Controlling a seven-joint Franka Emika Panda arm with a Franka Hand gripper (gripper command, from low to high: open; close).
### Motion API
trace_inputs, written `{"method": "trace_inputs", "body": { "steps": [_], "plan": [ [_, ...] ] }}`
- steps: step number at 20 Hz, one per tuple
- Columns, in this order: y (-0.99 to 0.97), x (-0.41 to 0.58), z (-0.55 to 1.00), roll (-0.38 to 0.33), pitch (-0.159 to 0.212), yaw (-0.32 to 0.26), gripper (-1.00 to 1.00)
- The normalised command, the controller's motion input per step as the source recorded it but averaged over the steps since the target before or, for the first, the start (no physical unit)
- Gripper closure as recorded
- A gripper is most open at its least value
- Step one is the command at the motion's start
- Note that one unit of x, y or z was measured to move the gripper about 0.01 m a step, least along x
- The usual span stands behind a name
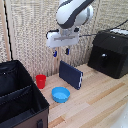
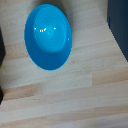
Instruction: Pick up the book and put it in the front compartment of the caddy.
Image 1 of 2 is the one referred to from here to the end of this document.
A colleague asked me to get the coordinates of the black cable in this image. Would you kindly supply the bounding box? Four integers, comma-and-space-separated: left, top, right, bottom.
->
79, 19, 128, 38

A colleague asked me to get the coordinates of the white flat device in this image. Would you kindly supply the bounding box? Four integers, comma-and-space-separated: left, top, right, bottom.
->
109, 28, 128, 36

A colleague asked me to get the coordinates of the red plastic cup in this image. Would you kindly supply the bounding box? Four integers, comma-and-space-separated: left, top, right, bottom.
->
35, 74, 48, 90

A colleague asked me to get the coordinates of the black fabric storage bin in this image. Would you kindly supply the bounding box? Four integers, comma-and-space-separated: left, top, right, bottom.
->
0, 59, 51, 128

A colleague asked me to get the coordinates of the black hard case box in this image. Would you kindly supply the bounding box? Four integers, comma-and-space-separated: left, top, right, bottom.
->
87, 30, 128, 80

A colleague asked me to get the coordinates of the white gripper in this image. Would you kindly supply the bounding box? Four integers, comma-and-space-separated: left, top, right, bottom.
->
45, 27, 81, 58

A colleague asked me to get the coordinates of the blue plastic bowl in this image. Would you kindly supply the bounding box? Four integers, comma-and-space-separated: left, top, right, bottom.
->
51, 86, 71, 104

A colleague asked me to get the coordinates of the navy blue book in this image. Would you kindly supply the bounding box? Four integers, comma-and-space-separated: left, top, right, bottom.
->
58, 59, 84, 91

